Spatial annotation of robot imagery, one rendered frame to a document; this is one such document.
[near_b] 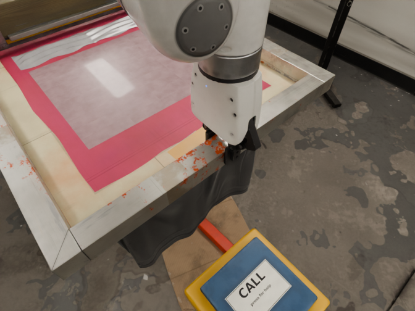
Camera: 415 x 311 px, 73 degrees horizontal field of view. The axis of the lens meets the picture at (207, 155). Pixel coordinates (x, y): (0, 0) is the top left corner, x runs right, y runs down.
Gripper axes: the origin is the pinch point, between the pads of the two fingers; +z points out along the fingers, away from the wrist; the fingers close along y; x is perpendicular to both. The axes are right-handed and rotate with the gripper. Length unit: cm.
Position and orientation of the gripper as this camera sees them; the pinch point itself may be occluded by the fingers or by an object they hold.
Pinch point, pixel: (222, 144)
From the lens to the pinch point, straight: 46.1
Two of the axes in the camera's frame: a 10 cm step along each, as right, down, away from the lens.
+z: 0.0, 6.2, 7.8
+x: 7.6, -5.1, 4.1
